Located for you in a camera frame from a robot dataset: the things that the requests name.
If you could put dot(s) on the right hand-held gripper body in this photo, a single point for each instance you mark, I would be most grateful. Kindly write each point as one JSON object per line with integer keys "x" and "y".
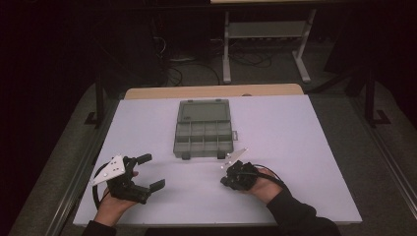
{"x": 241, "y": 177}

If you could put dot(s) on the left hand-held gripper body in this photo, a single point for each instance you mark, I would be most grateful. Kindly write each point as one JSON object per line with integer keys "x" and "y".
{"x": 121, "y": 183}

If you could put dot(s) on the transparent grey compartment box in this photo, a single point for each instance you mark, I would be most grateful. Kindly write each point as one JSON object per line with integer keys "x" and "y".
{"x": 203, "y": 137}

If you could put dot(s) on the person's right hand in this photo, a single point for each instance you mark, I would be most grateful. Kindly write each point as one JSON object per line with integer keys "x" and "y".
{"x": 267, "y": 188}

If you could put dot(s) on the white table board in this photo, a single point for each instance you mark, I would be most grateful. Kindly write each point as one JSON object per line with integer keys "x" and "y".
{"x": 278, "y": 147}

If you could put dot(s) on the black metal stand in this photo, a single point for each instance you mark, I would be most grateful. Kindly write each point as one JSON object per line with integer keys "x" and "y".
{"x": 99, "y": 101}
{"x": 372, "y": 98}

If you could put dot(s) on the wooden table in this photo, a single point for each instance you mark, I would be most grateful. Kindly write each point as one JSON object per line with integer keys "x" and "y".
{"x": 213, "y": 91}

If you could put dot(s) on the aluminium rail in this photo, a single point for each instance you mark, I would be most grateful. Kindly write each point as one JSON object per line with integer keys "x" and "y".
{"x": 78, "y": 170}
{"x": 387, "y": 157}

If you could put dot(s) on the grey metal desk frame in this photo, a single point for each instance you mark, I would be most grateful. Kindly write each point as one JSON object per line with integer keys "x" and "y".
{"x": 265, "y": 31}

